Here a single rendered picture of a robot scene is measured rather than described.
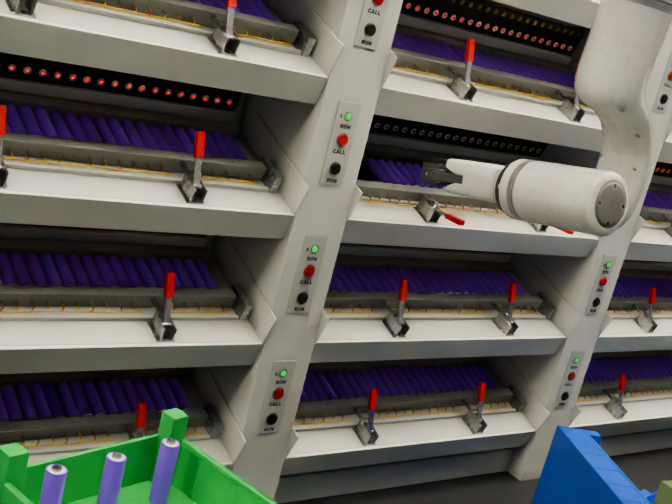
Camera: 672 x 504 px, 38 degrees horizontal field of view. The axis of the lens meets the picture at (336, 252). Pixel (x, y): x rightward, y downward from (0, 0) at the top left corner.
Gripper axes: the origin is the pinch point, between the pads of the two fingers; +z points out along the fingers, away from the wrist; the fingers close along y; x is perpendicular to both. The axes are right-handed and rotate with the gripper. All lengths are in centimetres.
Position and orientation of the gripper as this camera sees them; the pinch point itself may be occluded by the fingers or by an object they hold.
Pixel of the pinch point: (441, 175)
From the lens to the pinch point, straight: 150.1
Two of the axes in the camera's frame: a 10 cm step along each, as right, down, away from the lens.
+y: -7.9, -0.5, -6.1
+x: -1.5, 9.8, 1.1
